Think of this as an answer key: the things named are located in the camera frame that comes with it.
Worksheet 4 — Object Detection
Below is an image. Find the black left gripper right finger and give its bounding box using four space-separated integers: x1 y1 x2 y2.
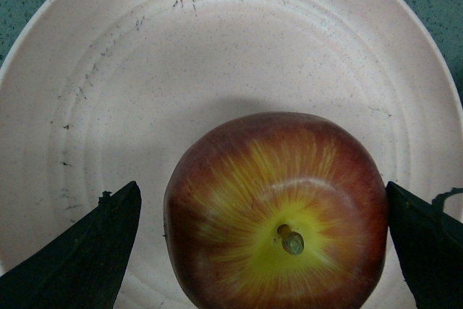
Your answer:
386 182 462 308

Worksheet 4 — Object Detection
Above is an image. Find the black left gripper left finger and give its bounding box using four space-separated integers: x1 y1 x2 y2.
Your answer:
1 182 142 308

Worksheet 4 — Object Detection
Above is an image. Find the red yellow apple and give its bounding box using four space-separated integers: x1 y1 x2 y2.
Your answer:
163 112 388 308

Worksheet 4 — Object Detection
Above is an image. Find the pink round plate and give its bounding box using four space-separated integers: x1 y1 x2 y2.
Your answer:
1 0 462 308

